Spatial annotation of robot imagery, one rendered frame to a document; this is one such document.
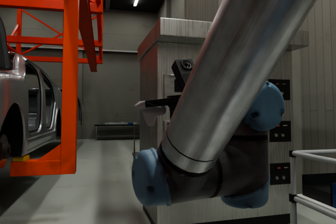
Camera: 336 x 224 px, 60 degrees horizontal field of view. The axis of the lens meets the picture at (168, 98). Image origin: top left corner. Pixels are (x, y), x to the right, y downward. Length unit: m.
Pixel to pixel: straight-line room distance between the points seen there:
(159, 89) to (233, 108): 2.56
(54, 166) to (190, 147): 3.31
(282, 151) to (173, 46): 1.64
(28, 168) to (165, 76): 1.86
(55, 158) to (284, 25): 3.43
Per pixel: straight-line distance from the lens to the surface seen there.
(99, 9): 6.19
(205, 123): 0.31
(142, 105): 0.66
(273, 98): 0.45
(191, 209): 3.08
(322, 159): 1.59
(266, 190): 0.49
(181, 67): 0.62
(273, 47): 0.27
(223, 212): 3.22
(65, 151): 3.57
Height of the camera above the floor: 1.20
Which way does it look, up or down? 3 degrees up
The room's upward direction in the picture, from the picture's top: straight up
